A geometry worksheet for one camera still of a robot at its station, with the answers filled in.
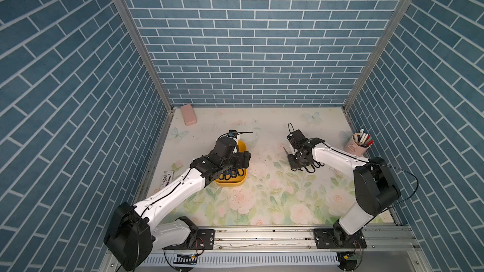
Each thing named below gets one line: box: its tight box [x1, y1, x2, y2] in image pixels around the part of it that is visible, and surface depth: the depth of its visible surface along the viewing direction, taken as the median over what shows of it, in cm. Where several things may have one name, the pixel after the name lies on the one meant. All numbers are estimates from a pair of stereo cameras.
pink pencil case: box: [180, 104, 198, 126], surface depth 118 cm
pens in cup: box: [352, 128, 375, 147], surface depth 96 cm
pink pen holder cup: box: [344, 132, 372, 157], surface depth 94 cm
